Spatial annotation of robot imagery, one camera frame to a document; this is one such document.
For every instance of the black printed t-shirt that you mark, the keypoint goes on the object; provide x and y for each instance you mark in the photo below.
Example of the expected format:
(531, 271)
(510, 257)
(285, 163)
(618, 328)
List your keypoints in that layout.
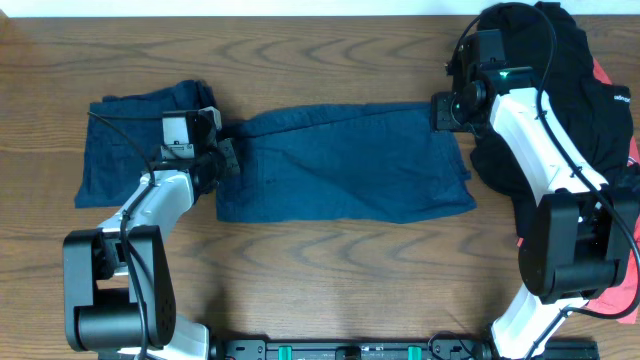
(595, 115)

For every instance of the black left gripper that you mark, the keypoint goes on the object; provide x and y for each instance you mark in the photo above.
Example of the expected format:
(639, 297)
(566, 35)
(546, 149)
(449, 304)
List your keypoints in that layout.
(229, 157)

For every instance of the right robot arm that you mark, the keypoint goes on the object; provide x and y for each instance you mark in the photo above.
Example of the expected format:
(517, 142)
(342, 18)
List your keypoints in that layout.
(480, 73)

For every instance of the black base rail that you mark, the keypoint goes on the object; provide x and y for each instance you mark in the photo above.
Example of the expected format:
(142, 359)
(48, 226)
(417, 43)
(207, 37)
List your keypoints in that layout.
(438, 349)

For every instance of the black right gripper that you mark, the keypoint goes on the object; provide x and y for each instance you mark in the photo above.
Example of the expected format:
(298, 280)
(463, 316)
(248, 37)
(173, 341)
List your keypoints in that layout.
(440, 116)

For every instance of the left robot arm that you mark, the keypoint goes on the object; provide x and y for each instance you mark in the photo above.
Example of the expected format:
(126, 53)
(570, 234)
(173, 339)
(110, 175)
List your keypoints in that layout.
(118, 296)

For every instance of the folded dark blue shorts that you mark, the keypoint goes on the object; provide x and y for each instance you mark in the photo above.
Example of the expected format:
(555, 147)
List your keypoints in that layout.
(125, 131)

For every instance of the dark blue shorts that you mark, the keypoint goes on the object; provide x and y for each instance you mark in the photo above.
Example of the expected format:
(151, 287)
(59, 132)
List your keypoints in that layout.
(125, 131)
(377, 162)

